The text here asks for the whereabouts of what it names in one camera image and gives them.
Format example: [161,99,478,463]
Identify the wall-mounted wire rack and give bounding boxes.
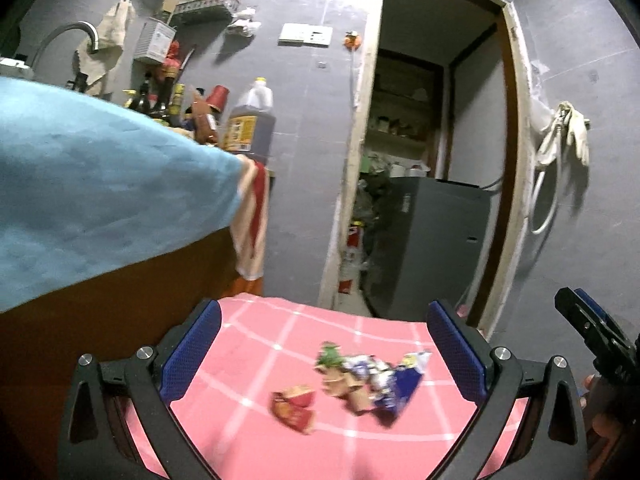
[172,0,240,26]

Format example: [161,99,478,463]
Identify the wooden door frame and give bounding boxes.
[317,0,535,335]

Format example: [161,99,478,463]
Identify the blue snack packet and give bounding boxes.
[372,350,432,424]

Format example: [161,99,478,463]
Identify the brown seasoning bag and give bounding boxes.
[189,91,221,147]

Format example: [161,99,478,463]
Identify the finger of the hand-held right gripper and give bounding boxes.
[554,287,640,386]
[574,288,640,356]

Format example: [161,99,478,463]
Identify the yellow cap sauce bottle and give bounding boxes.
[170,84,187,128]

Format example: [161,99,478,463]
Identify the silver crumpled wrapper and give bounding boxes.
[345,354,397,391]

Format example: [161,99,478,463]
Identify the pile of plastic bags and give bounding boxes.
[352,169,392,223]

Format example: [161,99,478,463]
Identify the red crumpled wrapper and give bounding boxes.
[270,385,317,434]

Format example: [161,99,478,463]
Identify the cream rubber gloves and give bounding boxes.
[537,101,591,166]

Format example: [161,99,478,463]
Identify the red and white bottle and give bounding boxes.
[337,225,363,296]

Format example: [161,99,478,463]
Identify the light blue cloth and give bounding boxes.
[0,76,242,313]

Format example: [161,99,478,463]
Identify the red paper cup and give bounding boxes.
[205,85,231,112]

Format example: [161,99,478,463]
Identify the beige hanging towel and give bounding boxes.
[75,1,136,98]

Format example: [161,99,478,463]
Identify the white wall switch plate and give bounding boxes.
[278,23,333,47]

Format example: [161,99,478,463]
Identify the dark sauce bottle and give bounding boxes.
[150,80,171,122]
[134,72,153,115]

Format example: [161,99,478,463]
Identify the red and cream striped cloth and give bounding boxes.
[229,154,271,281]

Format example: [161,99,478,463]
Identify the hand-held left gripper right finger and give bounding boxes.
[426,300,588,480]

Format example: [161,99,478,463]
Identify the metal faucet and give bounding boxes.
[30,21,100,81]

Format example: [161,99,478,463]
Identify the white hose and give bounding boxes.
[529,160,561,235]

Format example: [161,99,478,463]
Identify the person's right hand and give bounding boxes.
[581,374,628,443]

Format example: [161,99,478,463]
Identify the pink checked cloth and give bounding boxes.
[122,294,531,480]

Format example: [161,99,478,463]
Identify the brown wooden cabinet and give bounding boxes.
[0,225,263,480]

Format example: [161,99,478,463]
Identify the large cooking oil bottle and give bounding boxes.
[220,77,277,166]

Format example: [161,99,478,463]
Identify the white crumpled plastic bag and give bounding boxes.
[225,6,262,37]

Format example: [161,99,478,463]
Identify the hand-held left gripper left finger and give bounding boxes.
[57,299,223,480]

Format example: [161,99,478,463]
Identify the wooden storage shelf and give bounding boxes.
[365,55,443,162]

